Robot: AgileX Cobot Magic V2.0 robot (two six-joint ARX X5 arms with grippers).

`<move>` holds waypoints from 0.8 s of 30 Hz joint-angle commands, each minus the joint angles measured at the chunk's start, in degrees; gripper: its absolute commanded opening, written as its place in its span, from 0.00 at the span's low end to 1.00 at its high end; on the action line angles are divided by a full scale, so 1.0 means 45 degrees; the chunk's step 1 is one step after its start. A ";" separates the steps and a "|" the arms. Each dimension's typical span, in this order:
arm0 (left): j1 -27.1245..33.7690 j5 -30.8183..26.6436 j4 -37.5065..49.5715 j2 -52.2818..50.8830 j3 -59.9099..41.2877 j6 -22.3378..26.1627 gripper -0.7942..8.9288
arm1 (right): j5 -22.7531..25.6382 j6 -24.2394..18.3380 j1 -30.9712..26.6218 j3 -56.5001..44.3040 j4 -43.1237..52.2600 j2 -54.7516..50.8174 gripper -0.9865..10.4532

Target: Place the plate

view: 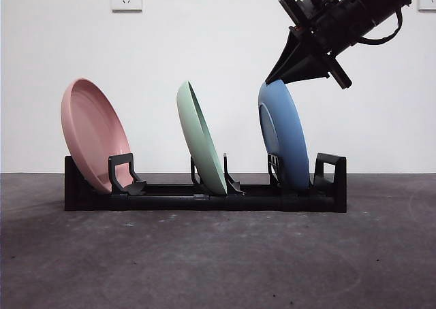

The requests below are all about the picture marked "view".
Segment blue plate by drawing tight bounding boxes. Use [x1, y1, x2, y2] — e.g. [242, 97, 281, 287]
[258, 80, 311, 193]

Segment green plate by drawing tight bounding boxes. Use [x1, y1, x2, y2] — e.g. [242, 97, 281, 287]
[176, 80, 228, 196]

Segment pink plate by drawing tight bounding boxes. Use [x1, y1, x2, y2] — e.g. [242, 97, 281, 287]
[60, 78, 134, 193]

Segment black plate rack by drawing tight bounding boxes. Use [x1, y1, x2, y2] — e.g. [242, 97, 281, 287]
[63, 151, 347, 214]

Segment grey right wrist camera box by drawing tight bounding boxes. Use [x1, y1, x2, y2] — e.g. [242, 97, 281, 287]
[296, 0, 323, 19]

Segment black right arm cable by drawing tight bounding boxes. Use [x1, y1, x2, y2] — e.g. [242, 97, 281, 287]
[357, 2, 405, 46]

